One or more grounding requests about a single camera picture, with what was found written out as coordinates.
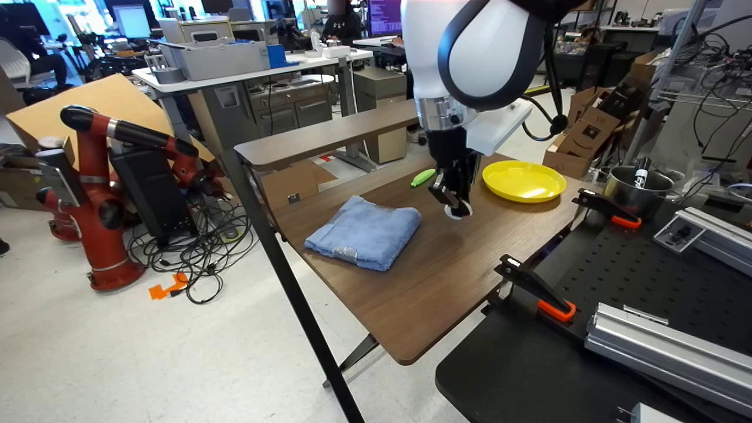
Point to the purple lit monitor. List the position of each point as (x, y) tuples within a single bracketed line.
[(385, 16)]

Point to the large flat cardboard sheet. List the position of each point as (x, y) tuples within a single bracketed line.
[(110, 98)]

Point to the black computer tower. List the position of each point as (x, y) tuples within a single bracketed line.
[(153, 195)]

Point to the small black clip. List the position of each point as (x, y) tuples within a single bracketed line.
[(294, 199)]

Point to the orange tape marks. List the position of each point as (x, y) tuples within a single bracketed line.
[(169, 288)]

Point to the open cardboard box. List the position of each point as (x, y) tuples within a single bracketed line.
[(589, 142)]

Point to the raised wooden shelf board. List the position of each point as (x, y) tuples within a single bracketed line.
[(330, 133)]

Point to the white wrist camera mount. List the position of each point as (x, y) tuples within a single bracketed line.
[(502, 125)]

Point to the wide aluminium extrusion profile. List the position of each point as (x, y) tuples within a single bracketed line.
[(666, 354)]

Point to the blue folded towel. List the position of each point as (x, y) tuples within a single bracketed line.
[(366, 233)]

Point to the red industrial robot arm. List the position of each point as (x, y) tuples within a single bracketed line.
[(98, 226)]

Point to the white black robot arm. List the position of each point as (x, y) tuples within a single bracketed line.
[(472, 48)]

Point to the grey metal workbench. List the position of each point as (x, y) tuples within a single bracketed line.
[(236, 78)]

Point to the yellow plastic plate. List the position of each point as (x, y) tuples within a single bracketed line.
[(524, 181)]

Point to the aluminium extrusion with black insert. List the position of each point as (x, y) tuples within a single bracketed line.
[(717, 236)]

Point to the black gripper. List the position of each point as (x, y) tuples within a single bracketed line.
[(452, 148)]

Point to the person in dark clothes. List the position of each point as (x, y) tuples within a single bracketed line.
[(341, 25)]

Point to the stainless steel pot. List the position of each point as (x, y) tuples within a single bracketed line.
[(636, 191)]

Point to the black metal table frame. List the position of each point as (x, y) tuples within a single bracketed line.
[(294, 294)]

